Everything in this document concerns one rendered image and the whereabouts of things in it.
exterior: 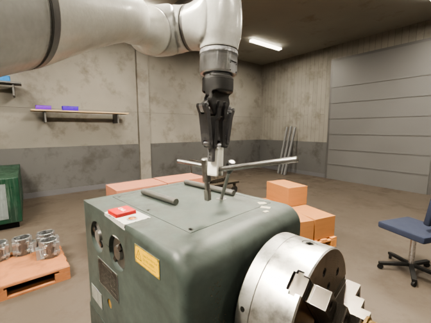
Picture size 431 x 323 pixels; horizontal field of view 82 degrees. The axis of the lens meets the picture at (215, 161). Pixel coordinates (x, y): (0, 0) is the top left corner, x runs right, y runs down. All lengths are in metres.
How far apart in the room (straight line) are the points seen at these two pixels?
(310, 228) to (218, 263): 2.77
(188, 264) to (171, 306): 0.10
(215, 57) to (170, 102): 6.92
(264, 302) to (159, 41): 0.60
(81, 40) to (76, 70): 6.58
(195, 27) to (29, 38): 0.45
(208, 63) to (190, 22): 0.10
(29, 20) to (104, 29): 0.08
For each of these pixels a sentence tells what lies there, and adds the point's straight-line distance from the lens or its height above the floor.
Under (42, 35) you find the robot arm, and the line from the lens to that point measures 0.22.
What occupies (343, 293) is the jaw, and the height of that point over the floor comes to 1.11.
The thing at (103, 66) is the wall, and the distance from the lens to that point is 6.98.
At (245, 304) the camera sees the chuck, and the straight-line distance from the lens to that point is 0.60.
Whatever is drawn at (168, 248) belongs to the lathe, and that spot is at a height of 1.25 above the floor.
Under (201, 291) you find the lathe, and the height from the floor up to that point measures 1.18.
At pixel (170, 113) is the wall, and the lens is 7.46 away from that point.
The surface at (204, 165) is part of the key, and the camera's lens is 0.62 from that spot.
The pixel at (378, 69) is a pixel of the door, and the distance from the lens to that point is 7.84.
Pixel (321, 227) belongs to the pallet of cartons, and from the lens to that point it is 3.43.
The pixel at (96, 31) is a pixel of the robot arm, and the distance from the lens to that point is 0.27.
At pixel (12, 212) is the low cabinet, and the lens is 4.86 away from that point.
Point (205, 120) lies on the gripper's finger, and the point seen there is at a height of 1.52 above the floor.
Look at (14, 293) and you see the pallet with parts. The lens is 3.12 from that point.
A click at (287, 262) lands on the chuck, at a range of 0.58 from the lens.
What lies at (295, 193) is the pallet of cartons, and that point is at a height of 0.59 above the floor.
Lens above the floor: 1.50
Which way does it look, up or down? 8 degrees down
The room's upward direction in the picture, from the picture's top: straight up
